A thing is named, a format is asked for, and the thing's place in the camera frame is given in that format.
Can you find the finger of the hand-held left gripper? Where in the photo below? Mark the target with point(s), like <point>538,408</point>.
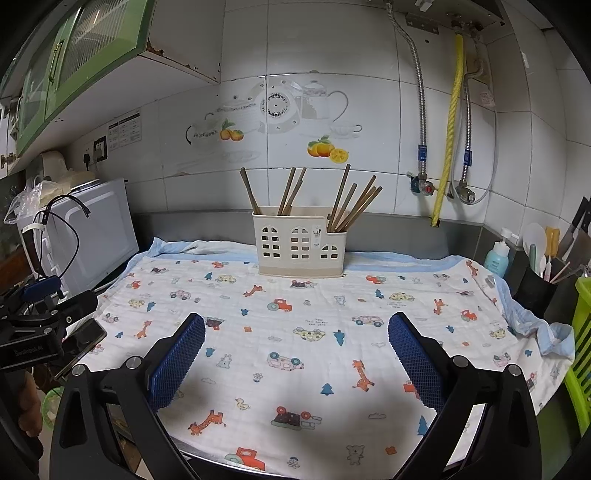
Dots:
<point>74,307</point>

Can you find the beige kitchen appliance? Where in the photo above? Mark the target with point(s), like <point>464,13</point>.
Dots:
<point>55,166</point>

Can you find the steel cleaver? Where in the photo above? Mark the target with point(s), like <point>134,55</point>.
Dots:
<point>575,240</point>

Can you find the green plastic dish rack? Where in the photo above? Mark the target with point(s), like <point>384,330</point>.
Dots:
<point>577,350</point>

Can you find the green plastic plate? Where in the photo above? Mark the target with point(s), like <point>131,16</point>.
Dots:
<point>50,408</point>

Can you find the black smartphone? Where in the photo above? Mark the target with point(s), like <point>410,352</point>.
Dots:
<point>85,339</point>

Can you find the yellow bottle brush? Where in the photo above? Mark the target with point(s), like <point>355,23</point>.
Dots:
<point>551,242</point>

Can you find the person's left forearm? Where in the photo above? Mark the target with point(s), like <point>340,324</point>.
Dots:
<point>28,406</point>

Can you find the clear plastic bag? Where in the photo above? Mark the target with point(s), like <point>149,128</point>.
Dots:
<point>23,201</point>

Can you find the white wall label sticker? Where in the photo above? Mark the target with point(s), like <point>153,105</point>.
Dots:
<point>124,130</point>

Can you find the wall power socket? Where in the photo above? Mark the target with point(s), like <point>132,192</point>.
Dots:
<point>100,148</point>

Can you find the white microwave oven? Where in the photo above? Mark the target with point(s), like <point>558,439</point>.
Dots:
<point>101,230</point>

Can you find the blue soap bottle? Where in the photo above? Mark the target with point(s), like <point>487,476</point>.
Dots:
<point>496,261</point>

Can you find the green wall cabinet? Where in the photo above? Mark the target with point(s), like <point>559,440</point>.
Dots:
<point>92,50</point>

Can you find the beige plastic chopstick holder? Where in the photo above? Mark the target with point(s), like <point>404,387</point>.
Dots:
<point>281,226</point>

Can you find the metal water valve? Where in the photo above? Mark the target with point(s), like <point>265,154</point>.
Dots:
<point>465,194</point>

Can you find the black utensil container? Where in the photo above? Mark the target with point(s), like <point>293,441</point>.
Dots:
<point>535,293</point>

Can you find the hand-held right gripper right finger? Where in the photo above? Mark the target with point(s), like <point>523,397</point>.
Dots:
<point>418,364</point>

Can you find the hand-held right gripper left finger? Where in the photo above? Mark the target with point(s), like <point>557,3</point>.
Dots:
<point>178,362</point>

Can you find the wall water heater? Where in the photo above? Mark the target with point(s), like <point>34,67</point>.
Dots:
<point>452,11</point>

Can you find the white cartoon printed cloth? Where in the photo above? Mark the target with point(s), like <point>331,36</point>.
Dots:
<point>277,341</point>

